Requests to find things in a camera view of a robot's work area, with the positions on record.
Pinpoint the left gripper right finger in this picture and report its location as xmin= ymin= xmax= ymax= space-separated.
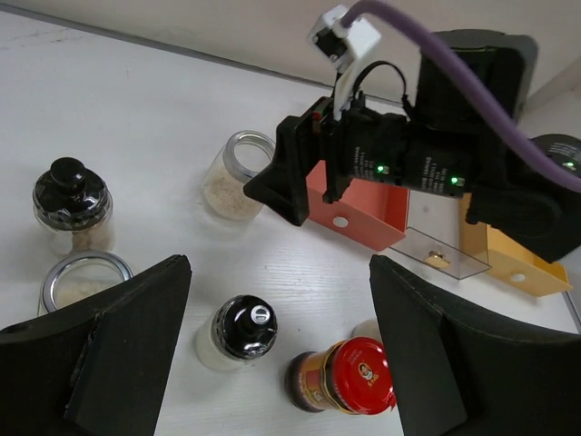
xmin=369 ymin=255 xmax=580 ymax=435

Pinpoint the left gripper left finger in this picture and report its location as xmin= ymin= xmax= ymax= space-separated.
xmin=1 ymin=255 xmax=192 ymax=435

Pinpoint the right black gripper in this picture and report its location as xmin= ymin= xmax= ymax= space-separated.
xmin=312 ymin=29 xmax=580 ymax=263

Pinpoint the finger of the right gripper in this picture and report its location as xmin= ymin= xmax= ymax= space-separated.
xmin=243 ymin=97 xmax=332 ymax=226

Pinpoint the glass jar of rice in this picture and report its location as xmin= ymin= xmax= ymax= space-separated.
xmin=202 ymin=130 xmax=274 ymax=222

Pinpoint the black knob lid shaker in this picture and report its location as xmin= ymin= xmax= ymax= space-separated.
xmin=194 ymin=294 xmax=278 ymax=372

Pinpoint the black faceted lid jar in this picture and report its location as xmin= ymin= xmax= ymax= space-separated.
xmin=32 ymin=157 xmax=115 ymax=256

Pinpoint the clear plastic tray box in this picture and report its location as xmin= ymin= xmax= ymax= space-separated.
xmin=392 ymin=193 xmax=490 ymax=281

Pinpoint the red tray box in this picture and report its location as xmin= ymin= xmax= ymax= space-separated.
xmin=307 ymin=161 xmax=409 ymax=252

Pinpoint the black silver lid shaker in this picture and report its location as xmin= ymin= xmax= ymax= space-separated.
xmin=351 ymin=319 xmax=382 ymax=342

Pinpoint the red lid sauce jar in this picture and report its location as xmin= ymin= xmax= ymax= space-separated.
xmin=284 ymin=337 xmax=397 ymax=415

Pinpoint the yellow tray box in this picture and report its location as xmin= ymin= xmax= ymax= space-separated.
xmin=458 ymin=194 xmax=573 ymax=297

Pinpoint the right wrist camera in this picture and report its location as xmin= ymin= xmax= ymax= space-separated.
xmin=308 ymin=5 xmax=381 ymax=122

